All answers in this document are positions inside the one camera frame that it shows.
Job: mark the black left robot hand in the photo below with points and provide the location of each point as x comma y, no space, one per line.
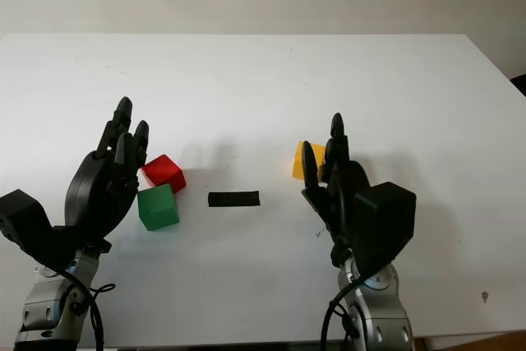
94,186

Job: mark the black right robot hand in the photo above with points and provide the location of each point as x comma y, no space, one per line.
341,178

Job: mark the yellow wooden block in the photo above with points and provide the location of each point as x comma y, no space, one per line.
298,164

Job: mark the green wooden block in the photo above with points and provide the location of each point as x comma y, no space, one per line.
158,207

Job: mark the red wooden block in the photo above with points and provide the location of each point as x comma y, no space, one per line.
164,170

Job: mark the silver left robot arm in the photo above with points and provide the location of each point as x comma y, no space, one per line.
45,310

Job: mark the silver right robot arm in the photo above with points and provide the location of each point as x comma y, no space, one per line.
382,318

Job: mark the black tape strip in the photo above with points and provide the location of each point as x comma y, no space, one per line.
234,199

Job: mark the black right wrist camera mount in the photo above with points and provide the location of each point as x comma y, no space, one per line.
386,219

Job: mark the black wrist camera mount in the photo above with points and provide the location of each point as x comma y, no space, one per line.
20,211
386,219

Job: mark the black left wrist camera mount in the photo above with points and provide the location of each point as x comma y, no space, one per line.
20,211

